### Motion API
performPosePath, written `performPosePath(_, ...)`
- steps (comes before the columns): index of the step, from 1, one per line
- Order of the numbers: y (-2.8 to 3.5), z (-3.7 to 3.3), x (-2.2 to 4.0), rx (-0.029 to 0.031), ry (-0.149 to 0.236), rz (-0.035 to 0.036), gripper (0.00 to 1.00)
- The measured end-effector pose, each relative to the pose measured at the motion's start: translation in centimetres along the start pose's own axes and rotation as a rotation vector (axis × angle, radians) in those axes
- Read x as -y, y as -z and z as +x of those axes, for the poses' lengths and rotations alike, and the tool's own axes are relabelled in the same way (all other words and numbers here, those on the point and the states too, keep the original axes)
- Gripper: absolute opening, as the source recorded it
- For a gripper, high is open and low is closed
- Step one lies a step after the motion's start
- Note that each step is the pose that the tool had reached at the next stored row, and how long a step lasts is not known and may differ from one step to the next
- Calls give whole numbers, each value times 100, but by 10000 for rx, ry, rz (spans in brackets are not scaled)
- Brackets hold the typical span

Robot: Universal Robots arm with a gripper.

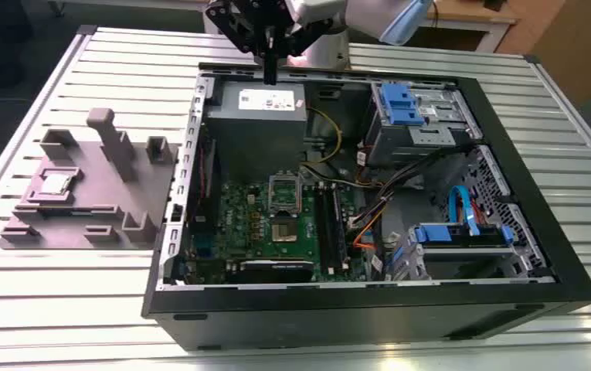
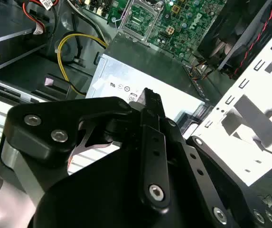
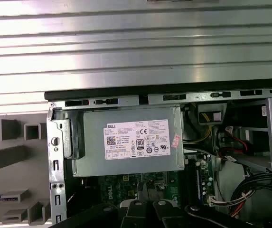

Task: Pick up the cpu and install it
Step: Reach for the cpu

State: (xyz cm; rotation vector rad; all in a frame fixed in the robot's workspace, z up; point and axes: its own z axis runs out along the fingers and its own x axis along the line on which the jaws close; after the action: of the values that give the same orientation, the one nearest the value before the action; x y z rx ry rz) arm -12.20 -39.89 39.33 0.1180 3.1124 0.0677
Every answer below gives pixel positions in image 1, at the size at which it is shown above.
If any metal socket cover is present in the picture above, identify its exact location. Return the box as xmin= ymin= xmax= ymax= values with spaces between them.
xmin=267 ymin=172 xmax=305 ymax=216

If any black cable bundle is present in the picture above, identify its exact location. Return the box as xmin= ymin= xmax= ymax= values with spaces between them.
xmin=348 ymin=143 xmax=481 ymax=227

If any blue flat wire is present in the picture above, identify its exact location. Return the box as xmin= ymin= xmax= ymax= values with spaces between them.
xmin=448 ymin=185 xmax=481 ymax=237

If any grey power supply unit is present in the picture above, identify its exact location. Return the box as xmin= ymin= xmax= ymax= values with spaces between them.
xmin=203 ymin=80 xmax=309 ymax=185

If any black open PC case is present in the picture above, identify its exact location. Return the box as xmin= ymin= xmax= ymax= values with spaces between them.
xmin=140 ymin=61 xmax=591 ymax=352

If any metal drive cage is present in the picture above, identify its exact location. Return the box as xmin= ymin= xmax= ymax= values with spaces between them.
xmin=365 ymin=80 xmax=484 ymax=167

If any grey parts rack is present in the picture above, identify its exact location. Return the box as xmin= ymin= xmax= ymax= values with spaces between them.
xmin=0 ymin=107 xmax=181 ymax=251

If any RAM stick with gold contacts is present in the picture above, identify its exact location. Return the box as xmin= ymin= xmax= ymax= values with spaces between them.
xmin=35 ymin=207 xmax=116 ymax=216

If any metal disk bay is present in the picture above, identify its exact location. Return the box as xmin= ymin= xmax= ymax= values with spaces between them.
xmin=387 ymin=222 xmax=553 ymax=281

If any silver square CPU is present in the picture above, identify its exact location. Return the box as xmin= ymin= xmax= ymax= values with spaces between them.
xmin=39 ymin=173 xmax=75 ymax=196

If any yellow wire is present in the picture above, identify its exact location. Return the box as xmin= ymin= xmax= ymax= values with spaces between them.
xmin=300 ymin=107 xmax=344 ymax=167

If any black graphics card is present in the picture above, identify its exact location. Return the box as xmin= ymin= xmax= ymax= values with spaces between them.
xmin=221 ymin=257 xmax=316 ymax=285

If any green motherboard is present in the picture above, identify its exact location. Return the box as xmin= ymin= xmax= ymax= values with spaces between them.
xmin=180 ymin=179 xmax=373 ymax=285

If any brown wooden cabinet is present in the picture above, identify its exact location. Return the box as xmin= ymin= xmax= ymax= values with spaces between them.
xmin=495 ymin=0 xmax=591 ymax=107

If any CPU socket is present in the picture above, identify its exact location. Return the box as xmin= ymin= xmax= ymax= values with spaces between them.
xmin=268 ymin=216 xmax=305 ymax=245

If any black RAM slot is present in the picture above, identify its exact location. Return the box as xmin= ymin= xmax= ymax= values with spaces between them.
xmin=328 ymin=182 xmax=352 ymax=271
xmin=312 ymin=182 xmax=335 ymax=274

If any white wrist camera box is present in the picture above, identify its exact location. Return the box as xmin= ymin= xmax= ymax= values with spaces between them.
xmin=283 ymin=0 xmax=351 ymax=29

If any blue plastic drive latch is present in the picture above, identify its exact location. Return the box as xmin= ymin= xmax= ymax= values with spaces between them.
xmin=380 ymin=83 xmax=425 ymax=127

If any orange wire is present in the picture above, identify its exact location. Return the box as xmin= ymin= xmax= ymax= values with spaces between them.
xmin=351 ymin=199 xmax=393 ymax=250

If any hard disk in blue carrier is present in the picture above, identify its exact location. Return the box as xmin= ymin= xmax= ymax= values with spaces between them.
xmin=408 ymin=223 xmax=513 ymax=248

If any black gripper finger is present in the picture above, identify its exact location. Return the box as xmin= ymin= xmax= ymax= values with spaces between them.
xmin=271 ymin=17 xmax=348 ymax=86
xmin=204 ymin=0 xmax=272 ymax=86

